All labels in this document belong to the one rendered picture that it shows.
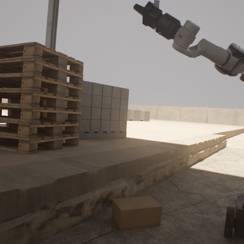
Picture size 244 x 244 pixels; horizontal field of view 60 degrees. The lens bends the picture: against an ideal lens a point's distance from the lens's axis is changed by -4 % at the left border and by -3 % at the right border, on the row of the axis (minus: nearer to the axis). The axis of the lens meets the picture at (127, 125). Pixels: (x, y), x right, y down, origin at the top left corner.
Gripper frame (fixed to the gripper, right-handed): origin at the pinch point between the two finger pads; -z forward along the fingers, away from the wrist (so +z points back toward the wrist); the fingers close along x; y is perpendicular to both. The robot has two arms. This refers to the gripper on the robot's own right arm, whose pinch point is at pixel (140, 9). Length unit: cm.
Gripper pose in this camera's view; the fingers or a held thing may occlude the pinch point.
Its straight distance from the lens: 103.8
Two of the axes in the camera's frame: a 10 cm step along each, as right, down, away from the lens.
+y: -6.0, 8.0, -0.8
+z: 8.0, 5.9, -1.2
